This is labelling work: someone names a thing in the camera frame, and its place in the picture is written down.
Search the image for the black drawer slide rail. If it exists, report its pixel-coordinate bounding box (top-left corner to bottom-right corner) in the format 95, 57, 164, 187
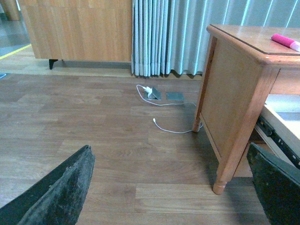
256, 115, 300, 169

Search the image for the open metal floor socket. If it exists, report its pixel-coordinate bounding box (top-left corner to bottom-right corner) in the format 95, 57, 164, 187
144, 87, 161, 100

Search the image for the light wooden cabinet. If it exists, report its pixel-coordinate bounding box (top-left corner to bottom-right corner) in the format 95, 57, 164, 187
19, 0, 133, 62

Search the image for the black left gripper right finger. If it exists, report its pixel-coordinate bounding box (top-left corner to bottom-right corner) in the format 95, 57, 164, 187
247, 142, 300, 225

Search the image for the closed metal floor plate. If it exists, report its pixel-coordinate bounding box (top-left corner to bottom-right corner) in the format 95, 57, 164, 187
166, 92, 185, 101

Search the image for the black cabinet leg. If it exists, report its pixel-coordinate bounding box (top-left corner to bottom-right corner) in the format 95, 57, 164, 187
49, 59, 58, 70

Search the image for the wooden drawer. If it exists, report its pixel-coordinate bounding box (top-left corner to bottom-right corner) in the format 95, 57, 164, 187
255, 94, 300, 167

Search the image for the white charging cable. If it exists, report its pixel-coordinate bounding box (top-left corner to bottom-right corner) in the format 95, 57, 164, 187
136, 84, 203, 134

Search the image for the grey pleated curtain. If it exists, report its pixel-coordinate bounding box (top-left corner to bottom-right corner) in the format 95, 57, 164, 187
131, 0, 300, 77

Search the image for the white charger plug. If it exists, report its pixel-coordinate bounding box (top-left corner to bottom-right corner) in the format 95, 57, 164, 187
142, 87, 152, 93

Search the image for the wooden nightstand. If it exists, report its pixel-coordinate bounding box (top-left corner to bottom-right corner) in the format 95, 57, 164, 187
193, 24, 300, 195

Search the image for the pink marker with clear cap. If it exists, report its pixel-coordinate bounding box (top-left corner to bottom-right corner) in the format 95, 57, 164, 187
271, 33, 300, 52

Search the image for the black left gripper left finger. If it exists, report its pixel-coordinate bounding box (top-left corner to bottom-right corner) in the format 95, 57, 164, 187
0, 145, 95, 225

